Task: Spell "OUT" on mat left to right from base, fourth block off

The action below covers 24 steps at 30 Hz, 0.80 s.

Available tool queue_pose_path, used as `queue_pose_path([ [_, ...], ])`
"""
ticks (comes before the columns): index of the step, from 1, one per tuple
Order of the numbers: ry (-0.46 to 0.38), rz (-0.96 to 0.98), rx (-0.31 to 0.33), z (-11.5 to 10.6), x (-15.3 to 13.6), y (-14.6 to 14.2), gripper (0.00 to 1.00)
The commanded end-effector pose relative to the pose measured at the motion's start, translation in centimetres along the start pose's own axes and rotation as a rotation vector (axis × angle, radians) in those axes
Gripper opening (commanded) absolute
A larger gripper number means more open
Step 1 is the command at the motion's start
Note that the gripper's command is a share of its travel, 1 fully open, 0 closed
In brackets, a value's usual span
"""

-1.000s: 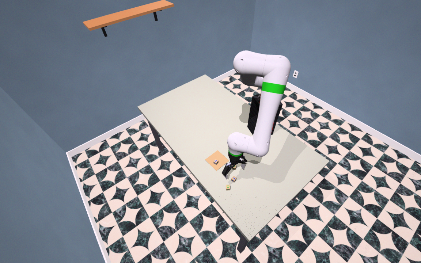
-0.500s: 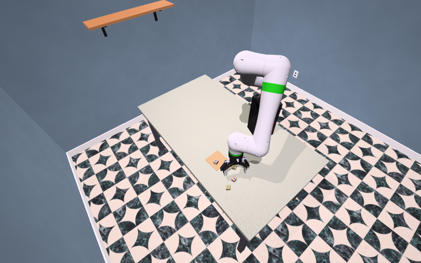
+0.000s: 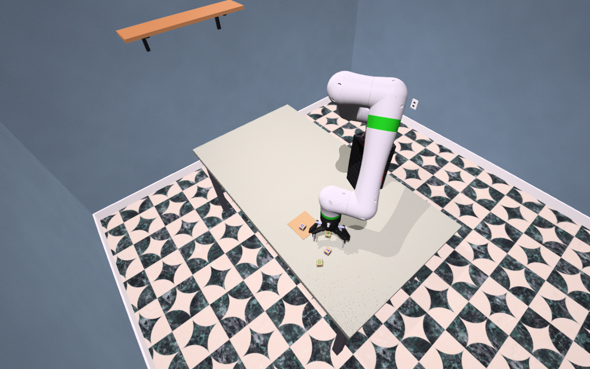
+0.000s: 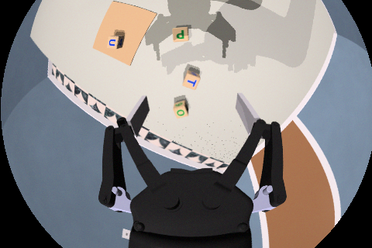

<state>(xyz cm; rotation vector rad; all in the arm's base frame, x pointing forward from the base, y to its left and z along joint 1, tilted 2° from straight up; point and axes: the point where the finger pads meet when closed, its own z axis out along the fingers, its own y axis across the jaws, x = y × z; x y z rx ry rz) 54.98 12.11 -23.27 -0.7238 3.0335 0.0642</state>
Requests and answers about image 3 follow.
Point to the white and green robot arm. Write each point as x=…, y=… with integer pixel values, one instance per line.
x=382, y=101

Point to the peach flat mat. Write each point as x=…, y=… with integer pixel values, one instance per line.
x=304, y=218

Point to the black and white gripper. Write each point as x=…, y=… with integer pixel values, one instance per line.
x=339, y=230

